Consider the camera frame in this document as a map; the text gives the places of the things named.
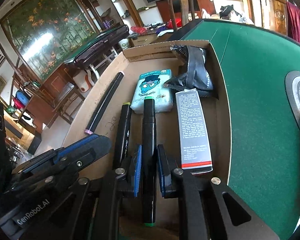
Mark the pile of clothes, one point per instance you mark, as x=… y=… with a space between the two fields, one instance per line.
x=227 y=10

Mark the blue cartoon tissue packet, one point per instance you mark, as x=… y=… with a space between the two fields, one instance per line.
x=155 y=85

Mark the red plastic bag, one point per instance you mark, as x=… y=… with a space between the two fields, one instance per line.
x=137 y=29

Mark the black marker yellow-green cap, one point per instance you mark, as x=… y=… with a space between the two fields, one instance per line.
x=122 y=135

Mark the grey long carton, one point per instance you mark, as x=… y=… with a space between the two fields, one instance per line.
x=193 y=130

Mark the cardboard box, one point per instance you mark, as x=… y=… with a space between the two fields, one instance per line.
x=166 y=130

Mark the red cloth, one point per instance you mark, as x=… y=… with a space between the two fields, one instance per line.
x=297 y=25

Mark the dark wooden chair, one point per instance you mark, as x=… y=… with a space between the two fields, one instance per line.
x=183 y=7

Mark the black snack packet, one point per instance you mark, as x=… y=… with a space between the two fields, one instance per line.
x=195 y=70

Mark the dark-edged green game table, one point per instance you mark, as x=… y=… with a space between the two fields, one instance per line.
x=110 y=36

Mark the large flower painting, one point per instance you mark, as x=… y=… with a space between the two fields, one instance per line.
x=45 y=30

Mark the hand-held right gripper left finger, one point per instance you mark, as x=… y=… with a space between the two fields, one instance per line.
x=137 y=170

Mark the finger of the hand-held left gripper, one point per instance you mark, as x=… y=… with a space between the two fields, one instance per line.
x=72 y=165
x=85 y=143

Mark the white plastic bag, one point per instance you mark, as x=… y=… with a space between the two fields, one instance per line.
x=205 y=13

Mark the gold framed picture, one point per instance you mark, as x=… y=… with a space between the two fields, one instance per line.
x=0 y=83

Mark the white pot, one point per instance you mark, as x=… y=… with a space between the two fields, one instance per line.
x=125 y=45

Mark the blue suitcase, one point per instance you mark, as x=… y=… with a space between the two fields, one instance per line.
x=21 y=97

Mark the wooden side cabinet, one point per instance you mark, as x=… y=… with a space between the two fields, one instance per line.
x=52 y=85

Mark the white wall shelf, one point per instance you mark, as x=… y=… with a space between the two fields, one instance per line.
x=125 y=0

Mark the white and orange kettle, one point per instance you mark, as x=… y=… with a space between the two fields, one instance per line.
x=82 y=81

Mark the wooden television cabinet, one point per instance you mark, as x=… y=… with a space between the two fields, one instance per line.
x=163 y=10

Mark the black marker pink caps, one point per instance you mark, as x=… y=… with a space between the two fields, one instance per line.
x=105 y=102

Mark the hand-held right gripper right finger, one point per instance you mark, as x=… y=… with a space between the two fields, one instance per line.
x=161 y=170

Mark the light carved wooden chair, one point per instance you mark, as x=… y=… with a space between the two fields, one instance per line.
x=280 y=12

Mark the black marker green caps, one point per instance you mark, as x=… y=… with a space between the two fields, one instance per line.
x=149 y=130

